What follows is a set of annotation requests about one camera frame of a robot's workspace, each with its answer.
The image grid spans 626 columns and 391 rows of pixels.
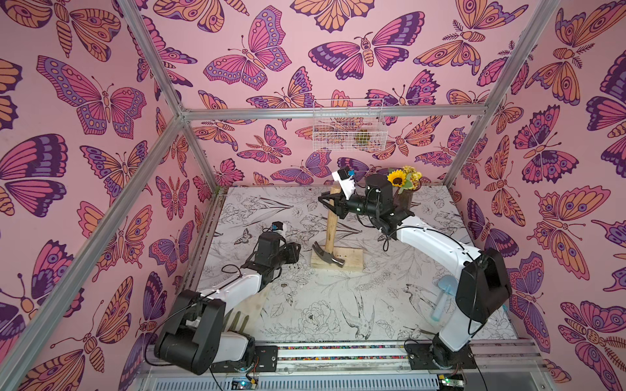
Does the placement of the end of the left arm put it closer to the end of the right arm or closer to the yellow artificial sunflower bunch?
the end of the right arm

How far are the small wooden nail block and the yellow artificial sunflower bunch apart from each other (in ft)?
0.95

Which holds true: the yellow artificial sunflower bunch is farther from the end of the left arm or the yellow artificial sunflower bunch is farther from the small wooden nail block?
the end of the left arm

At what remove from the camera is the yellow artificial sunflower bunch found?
0.89 meters

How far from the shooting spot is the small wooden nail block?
918mm
